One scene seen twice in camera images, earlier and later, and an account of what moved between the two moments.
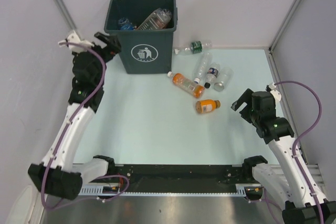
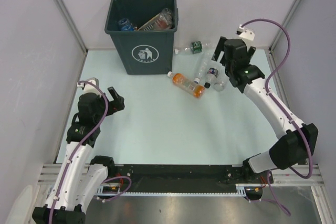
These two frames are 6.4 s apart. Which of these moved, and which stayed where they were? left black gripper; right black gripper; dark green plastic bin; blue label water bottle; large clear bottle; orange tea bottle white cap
Moved: left black gripper; large clear bottle; right black gripper
Stayed: orange tea bottle white cap; blue label water bottle; dark green plastic bin
